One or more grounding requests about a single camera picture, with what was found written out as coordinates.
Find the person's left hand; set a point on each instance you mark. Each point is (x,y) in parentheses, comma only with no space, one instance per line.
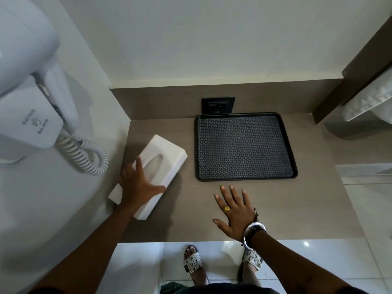
(137,186)

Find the person's right hand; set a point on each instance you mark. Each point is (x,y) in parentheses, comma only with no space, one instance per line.
(239,215)

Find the person's right middle finger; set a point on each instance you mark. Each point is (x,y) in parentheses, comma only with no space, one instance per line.
(226,197)

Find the person's right thumb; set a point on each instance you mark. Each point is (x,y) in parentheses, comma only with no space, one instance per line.
(221,225)

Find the person's left thumb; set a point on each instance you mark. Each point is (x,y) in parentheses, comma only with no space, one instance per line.
(157,190)

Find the person's right little finger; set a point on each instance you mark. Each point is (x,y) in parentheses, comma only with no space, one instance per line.
(246,198)

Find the white tissue box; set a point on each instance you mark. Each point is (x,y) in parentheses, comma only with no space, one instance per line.
(167,154)

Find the person's left forearm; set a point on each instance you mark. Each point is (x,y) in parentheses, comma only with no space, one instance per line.
(92,251)

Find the person's right forearm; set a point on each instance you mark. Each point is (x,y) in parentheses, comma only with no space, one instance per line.
(294,266)

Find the silver bangle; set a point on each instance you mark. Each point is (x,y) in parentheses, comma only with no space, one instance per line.
(258,225)

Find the white patterned sandal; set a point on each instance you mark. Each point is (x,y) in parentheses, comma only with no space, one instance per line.
(193,262)
(253,260)

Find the black textured tray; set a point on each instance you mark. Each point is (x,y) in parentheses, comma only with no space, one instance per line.
(245,146)

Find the green garment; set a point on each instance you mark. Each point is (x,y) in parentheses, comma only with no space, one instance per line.
(177,288)

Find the white towel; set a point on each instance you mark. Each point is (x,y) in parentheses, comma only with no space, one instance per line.
(367,101)

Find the brown wooden cabinet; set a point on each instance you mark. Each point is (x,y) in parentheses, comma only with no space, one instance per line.
(352,76)

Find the black wall socket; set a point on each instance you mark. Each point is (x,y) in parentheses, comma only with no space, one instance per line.
(218,105)

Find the white hair dryer wall holder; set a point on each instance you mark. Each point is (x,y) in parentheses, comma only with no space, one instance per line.
(29,122)

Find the white wall hair dryer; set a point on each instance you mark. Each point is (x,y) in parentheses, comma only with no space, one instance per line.
(27,33)

